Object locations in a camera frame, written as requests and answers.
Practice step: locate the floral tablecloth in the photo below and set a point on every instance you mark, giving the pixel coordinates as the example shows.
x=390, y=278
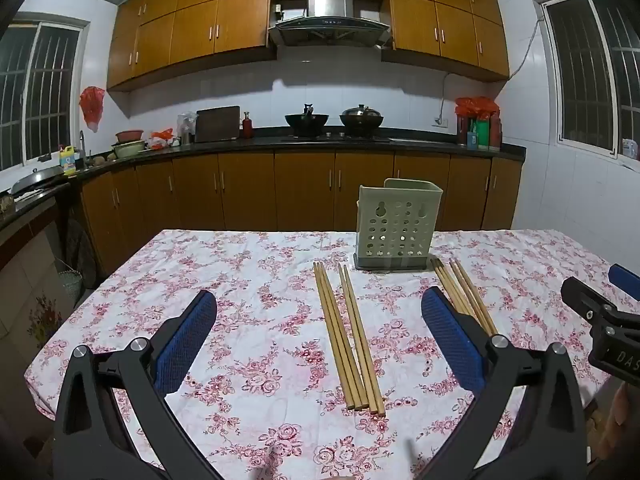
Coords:
x=250, y=310

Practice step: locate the gas stove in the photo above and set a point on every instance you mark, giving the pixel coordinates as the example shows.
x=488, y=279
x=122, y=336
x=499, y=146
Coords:
x=335, y=137

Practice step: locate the barred window with small panes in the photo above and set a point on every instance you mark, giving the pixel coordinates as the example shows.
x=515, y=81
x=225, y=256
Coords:
x=35, y=95

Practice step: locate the dark red bottle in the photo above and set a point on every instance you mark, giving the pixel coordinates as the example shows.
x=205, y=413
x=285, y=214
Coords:
x=496, y=132

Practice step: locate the dark cutting board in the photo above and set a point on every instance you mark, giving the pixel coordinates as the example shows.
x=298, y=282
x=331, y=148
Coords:
x=217, y=124

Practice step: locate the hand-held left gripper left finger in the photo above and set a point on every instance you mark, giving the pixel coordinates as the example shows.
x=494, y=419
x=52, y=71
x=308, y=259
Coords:
x=182, y=345

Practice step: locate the red sauce bottle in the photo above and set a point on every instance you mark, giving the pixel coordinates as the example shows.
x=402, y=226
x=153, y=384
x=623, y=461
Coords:
x=247, y=127

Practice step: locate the wooden base cabinets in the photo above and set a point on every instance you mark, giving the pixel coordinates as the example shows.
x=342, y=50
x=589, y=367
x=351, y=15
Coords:
x=250, y=190

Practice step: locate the metal pan lid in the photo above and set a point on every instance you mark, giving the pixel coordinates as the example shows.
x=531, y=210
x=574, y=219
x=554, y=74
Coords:
x=37, y=177

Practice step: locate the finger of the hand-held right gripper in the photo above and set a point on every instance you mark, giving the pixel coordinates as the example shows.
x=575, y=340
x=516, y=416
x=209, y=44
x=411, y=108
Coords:
x=582, y=297
x=625, y=279

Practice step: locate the clear plastic bag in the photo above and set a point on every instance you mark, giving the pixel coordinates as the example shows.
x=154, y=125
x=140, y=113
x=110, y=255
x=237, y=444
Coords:
x=187, y=127

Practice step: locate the small blue box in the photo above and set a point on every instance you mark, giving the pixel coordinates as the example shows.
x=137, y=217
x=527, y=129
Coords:
x=472, y=139

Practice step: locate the green carton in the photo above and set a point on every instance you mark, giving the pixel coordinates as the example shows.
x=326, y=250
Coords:
x=483, y=134

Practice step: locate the green basin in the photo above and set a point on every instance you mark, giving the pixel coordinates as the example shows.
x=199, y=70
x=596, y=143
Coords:
x=128, y=150

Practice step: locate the wooden wall cabinets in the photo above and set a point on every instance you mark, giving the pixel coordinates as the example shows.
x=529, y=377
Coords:
x=200, y=20

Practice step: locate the black kitchen countertop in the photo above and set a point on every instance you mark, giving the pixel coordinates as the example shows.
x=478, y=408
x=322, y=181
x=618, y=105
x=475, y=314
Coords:
x=250, y=144

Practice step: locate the green perforated utensil holder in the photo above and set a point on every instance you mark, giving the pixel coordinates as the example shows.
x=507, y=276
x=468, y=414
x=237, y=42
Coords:
x=400, y=220

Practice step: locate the orange plastic bag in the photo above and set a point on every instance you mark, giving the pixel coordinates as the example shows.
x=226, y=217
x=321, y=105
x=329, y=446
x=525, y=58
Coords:
x=162, y=139

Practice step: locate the steel range hood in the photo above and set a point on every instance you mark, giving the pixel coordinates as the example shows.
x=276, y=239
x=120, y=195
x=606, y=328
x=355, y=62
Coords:
x=327, y=15

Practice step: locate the black pot with lid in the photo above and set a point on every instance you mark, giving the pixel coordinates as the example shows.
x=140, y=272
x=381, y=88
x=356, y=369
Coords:
x=361, y=117

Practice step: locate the barred window with white frame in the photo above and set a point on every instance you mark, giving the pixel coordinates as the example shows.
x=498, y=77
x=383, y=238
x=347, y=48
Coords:
x=595, y=70

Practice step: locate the black wok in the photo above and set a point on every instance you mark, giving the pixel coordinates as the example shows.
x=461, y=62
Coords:
x=306, y=121

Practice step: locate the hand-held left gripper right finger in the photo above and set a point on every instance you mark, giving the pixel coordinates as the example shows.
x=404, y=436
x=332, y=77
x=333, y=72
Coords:
x=450, y=340

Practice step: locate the red plastic bag over bottles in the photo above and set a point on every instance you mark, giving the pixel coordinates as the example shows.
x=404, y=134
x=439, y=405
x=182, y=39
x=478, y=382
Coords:
x=475, y=107

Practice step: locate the hanging red plastic bag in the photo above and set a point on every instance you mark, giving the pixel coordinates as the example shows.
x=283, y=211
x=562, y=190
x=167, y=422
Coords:
x=92, y=105

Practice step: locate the yellow dish soap bottle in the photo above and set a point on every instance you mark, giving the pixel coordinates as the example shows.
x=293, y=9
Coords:
x=68, y=160

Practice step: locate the white wall socket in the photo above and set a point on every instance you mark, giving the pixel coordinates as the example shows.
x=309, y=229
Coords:
x=440, y=121

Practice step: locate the woven basket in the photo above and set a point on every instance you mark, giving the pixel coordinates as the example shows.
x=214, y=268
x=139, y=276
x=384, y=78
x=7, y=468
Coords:
x=70, y=285

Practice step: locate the red basin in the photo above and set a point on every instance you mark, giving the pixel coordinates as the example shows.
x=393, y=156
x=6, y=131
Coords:
x=130, y=136

